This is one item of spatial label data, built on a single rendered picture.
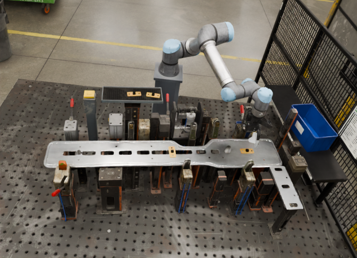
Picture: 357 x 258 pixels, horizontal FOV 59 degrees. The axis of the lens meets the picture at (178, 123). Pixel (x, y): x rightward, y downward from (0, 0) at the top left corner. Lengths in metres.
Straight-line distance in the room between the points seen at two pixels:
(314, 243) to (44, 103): 2.13
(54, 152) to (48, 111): 0.76
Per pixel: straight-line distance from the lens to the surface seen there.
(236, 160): 1.92
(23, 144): 2.40
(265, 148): 2.06
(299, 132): 2.15
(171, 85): 2.28
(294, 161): 1.98
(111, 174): 1.72
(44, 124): 2.50
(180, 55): 2.20
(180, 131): 2.05
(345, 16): 4.24
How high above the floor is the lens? 2.40
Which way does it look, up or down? 43 degrees down
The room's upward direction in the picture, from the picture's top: 10 degrees clockwise
